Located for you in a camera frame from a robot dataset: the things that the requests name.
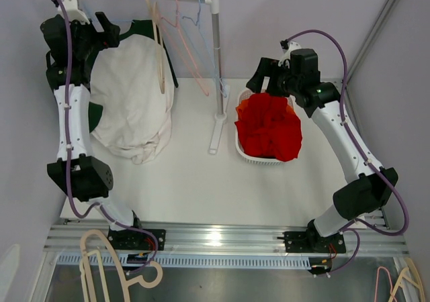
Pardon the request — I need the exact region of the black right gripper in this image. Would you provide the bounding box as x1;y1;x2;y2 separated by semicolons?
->
246;58;300;99

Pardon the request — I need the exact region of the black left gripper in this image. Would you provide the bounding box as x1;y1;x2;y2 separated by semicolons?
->
63;12;119;60

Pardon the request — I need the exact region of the orange t-shirt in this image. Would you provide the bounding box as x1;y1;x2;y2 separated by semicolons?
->
236;98;249;121

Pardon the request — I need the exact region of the beige wooden hanger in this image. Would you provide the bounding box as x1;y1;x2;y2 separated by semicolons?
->
145;0;165;94

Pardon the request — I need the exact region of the red t-shirt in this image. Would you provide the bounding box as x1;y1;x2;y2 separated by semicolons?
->
234;92;304;163

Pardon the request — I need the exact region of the pink plastic hanger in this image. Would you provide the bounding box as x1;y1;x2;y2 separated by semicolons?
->
161;0;210;97

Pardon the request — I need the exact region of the black t-shirt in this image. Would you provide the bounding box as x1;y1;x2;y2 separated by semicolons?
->
258;154;277;160

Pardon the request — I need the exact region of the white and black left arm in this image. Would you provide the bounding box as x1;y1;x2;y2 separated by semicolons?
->
40;12;145;249

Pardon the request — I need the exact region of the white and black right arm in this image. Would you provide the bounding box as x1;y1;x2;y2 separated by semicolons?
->
246;48;398;252

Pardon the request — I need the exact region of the green and beige t-shirt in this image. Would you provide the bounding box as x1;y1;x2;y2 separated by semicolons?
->
89;20;178;164

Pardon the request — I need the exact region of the light blue hanger on rack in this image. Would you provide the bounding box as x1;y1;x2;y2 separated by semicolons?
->
78;0;99;23

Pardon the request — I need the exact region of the pink hanger lower right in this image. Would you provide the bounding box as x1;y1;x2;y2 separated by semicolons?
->
374;266;393;301

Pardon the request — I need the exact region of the beige hanger lower left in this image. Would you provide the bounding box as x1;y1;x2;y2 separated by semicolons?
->
79;230;165;302

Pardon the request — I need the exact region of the beige hanger lower right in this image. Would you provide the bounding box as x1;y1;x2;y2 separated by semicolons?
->
388;257;426;302

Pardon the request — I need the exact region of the white perforated plastic basket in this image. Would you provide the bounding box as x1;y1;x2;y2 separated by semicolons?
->
234;87;296;166

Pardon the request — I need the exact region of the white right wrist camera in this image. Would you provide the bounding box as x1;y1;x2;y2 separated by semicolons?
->
278;40;302;67

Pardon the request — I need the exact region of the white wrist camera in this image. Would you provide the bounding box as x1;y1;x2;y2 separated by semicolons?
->
278;40;302;67
57;0;90;25

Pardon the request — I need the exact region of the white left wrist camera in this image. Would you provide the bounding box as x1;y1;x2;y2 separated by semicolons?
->
57;0;90;25

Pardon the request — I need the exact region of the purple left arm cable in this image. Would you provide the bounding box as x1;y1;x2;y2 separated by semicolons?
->
45;0;159;274

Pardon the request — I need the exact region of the aluminium frame post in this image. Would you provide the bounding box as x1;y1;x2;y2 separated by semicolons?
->
343;0;400;85

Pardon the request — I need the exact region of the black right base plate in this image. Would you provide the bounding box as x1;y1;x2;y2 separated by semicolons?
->
278;230;346;254

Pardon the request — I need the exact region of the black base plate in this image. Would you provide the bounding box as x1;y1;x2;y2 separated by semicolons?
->
107;229;166;251
278;230;346;254

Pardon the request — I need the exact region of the aluminium rail front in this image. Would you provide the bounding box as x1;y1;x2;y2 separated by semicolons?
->
42;223;409;271

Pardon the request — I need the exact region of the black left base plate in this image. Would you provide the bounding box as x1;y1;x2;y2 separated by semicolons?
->
107;229;166;251

